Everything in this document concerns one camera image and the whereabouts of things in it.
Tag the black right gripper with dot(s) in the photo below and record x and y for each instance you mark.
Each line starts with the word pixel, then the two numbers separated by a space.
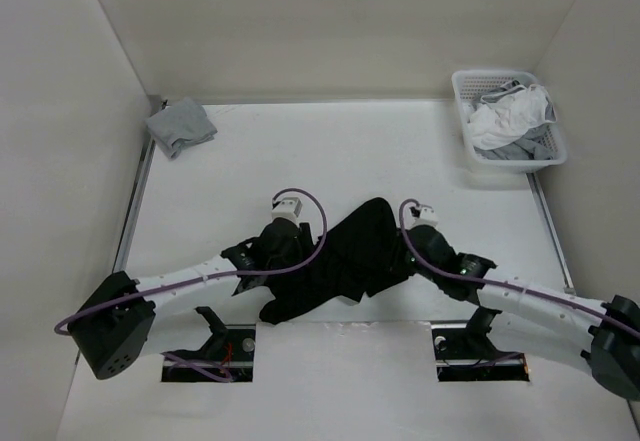
pixel 411 271

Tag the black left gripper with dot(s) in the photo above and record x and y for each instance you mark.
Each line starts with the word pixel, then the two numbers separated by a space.
pixel 303 246

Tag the black tank top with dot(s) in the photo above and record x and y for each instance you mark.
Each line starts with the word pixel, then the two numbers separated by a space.
pixel 363 255

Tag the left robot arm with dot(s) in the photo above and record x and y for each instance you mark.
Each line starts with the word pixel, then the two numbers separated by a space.
pixel 178 313

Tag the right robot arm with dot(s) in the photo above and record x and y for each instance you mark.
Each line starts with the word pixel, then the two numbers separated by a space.
pixel 596 337

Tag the grey tank top in basket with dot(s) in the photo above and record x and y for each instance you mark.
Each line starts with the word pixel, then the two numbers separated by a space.
pixel 530 147

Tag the white tank top in basket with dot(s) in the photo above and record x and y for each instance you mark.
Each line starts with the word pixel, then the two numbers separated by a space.
pixel 507 114

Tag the folded grey tank top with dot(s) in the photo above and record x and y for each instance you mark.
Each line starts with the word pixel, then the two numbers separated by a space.
pixel 180 126

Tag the white plastic basket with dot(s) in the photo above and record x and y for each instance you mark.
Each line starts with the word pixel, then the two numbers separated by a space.
pixel 467 85

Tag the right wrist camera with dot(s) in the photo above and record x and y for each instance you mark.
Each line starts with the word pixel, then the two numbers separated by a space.
pixel 423 215

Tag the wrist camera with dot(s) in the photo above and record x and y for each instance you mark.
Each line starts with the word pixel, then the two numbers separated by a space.
pixel 288 208
pixel 423 215

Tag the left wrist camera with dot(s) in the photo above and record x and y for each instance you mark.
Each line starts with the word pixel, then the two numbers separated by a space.
pixel 288 208

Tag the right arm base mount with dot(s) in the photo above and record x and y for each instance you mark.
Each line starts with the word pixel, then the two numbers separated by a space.
pixel 463 352

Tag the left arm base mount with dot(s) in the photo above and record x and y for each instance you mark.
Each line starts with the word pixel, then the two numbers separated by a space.
pixel 222 354

